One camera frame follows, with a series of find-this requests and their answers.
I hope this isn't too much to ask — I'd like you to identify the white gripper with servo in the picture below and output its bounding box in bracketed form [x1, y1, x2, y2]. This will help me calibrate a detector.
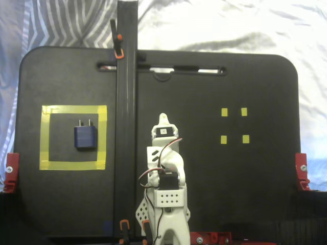
[150, 113, 182, 147]

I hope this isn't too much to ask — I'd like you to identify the blue white USB wall charger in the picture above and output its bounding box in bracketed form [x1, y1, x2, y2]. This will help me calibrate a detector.
[74, 119, 98, 150]

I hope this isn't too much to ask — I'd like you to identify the long black flat bar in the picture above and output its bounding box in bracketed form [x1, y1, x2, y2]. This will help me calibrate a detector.
[113, 0, 140, 237]

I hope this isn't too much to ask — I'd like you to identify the black orange bar clamp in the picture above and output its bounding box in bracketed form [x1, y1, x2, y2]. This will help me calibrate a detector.
[109, 19, 126, 61]

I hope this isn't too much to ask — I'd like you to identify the yellow tape square outline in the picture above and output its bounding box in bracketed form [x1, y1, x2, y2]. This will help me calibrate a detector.
[39, 104, 108, 171]

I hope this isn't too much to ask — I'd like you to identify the small orange spring clamp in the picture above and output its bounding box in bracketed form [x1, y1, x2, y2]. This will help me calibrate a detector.
[141, 219, 152, 245]
[119, 218, 131, 245]

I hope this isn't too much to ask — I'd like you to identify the black lap desk board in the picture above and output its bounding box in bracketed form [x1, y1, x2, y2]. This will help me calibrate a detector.
[0, 0, 327, 192]

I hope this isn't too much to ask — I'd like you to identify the black curved backdrop board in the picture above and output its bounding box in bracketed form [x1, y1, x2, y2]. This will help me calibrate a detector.
[0, 190, 327, 245]

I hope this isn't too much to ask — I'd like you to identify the red post base bracket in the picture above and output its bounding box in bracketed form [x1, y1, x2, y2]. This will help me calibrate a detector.
[188, 231, 216, 245]

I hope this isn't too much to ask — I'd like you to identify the red plastic clamp bracket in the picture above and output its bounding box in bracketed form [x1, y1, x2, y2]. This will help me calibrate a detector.
[294, 152, 312, 192]
[3, 152, 20, 193]

